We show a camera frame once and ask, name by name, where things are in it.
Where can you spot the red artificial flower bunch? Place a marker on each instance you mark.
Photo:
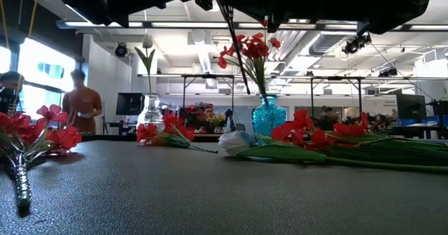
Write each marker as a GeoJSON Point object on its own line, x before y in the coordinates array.
{"type": "Point", "coordinates": [147, 131]}
{"type": "Point", "coordinates": [302, 119]}
{"type": "Point", "coordinates": [257, 49]}
{"type": "Point", "coordinates": [64, 137]}

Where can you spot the white artificial tulip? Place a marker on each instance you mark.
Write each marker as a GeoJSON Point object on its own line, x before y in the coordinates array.
{"type": "Point", "coordinates": [147, 41]}
{"type": "Point", "coordinates": [234, 142]}

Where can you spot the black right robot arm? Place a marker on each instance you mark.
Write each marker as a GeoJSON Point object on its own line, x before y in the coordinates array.
{"type": "Point", "coordinates": [392, 7]}

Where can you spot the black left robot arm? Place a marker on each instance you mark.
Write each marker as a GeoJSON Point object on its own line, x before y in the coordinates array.
{"type": "Point", "coordinates": [98, 0]}

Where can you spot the blue glass vase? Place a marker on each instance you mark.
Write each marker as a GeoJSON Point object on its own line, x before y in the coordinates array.
{"type": "Point", "coordinates": [269, 117]}

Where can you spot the clear glass vase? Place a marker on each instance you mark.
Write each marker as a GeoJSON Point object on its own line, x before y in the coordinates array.
{"type": "Point", "coordinates": [151, 112]}

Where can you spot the ceiling light strip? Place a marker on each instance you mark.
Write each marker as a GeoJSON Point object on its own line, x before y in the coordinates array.
{"type": "Point", "coordinates": [189, 24]}

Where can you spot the black ceiling speaker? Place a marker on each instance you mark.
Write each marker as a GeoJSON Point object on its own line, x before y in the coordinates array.
{"type": "Point", "coordinates": [120, 50]}

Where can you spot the person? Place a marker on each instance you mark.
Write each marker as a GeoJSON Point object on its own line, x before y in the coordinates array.
{"type": "Point", "coordinates": [209, 114]}
{"type": "Point", "coordinates": [10, 95]}
{"type": "Point", "coordinates": [327, 120]}
{"type": "Point", "coordinates": [82, 105]}

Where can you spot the black computer monitor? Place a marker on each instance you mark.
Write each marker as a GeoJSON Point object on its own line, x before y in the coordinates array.
{"type": "Point", "coordinates": [129, 104]}
{"type": "Point", "coordinates": [411, 106]}

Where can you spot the yellow flower bunch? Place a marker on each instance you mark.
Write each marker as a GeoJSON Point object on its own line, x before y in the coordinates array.
{"type": "Point", "coordinates": [217, 120]}

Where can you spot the blue storage bin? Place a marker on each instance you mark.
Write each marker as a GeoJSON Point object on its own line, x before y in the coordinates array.
{"type": "Point", "coordinates": [420, 121]}

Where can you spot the black station frame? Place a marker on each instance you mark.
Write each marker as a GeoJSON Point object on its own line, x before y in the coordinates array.
{"type": "Point", "coordinates": [336, 78]}
{"type": "Point", "coordinates": [208, 76]}

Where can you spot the black overhead camera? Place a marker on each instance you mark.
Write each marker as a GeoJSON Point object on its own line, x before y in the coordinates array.
{"type": "Point", "coordinates": [388, 72]}
{"type": "Point", "coordinates": [355, 45]}

